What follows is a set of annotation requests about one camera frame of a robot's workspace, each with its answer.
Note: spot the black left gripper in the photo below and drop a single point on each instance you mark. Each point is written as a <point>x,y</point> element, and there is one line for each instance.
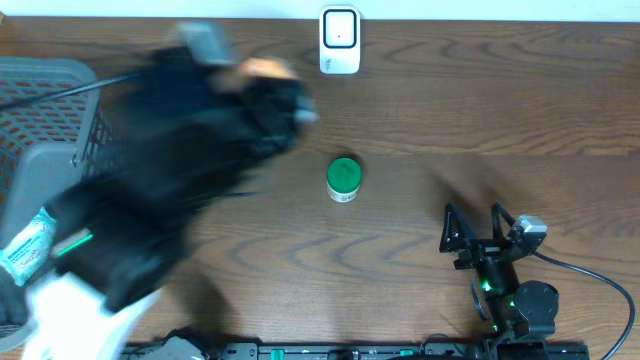
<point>248,102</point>

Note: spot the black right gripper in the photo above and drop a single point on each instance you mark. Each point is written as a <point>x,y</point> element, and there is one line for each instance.
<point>483,248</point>

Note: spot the green lid jar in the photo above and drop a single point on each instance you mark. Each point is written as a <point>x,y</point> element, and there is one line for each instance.
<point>344,177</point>

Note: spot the teal wet wipes pack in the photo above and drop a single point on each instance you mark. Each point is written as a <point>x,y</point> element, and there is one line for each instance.
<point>30,248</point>

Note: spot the orange snack packet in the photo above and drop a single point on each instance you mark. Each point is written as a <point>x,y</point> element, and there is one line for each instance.
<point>241,75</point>

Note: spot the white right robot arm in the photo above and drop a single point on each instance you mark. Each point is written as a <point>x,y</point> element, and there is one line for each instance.
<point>519,310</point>

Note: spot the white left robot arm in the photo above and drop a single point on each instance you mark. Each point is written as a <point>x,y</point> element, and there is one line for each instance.
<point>111,252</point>

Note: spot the white barcode scanner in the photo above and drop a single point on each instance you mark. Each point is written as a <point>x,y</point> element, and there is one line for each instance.
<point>339,40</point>

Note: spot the grey plastic mesh basket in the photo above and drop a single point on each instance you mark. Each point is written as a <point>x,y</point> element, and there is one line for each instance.
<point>47,134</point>

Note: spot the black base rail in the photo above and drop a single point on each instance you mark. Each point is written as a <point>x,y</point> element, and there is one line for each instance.
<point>178,348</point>

